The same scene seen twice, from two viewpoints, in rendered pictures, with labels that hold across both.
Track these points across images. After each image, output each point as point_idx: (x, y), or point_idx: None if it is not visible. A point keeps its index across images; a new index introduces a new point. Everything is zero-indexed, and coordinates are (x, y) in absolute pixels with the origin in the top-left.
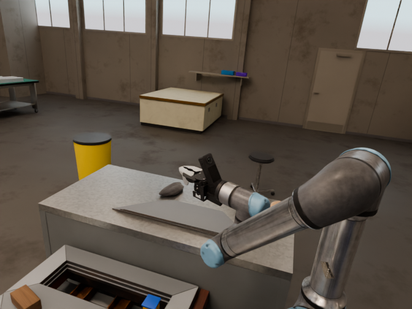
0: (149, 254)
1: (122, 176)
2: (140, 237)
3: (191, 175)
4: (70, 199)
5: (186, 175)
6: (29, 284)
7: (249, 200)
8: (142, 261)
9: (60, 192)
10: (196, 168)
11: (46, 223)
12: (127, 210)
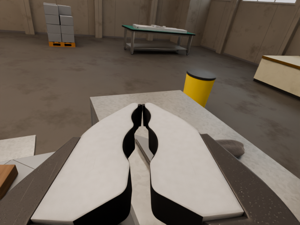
0: (127, 223)
1: (180, 106)
2: None
3: (47, 218)
4: (113, 105)
5: (31, 177)
6: (29, 165)
7: None
8: (123, 222)
9: (114, 96)
10: (189, 162)
11: (91, 118)
12: (140, 146)
